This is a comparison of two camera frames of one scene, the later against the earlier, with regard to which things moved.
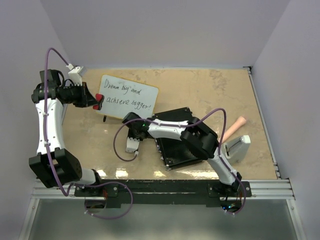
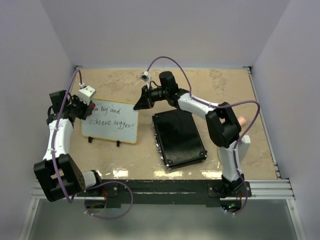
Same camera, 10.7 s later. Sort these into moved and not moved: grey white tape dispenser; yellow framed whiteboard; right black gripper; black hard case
Moved: right black gripper; yellow framed whiteboard
Not moved: black hard case; grey white tape dispenser
